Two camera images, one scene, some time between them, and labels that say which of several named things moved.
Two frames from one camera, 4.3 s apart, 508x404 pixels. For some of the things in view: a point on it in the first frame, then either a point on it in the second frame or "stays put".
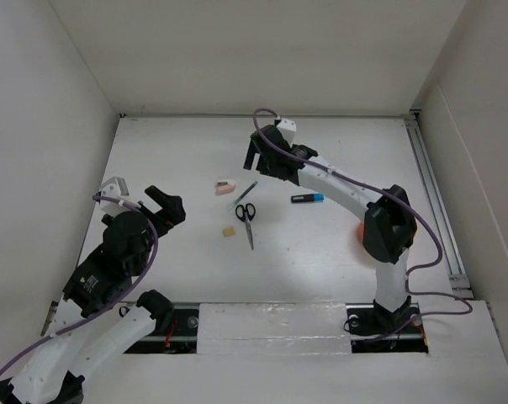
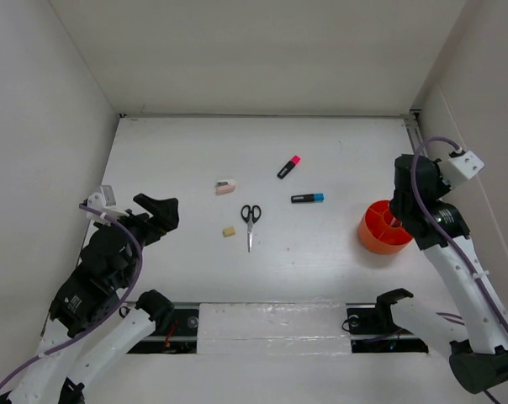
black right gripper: (250, 156) -> (443, 188)
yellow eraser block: (229, 231) stays put
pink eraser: (224, 187) stays put
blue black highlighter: (319, 198) stays put
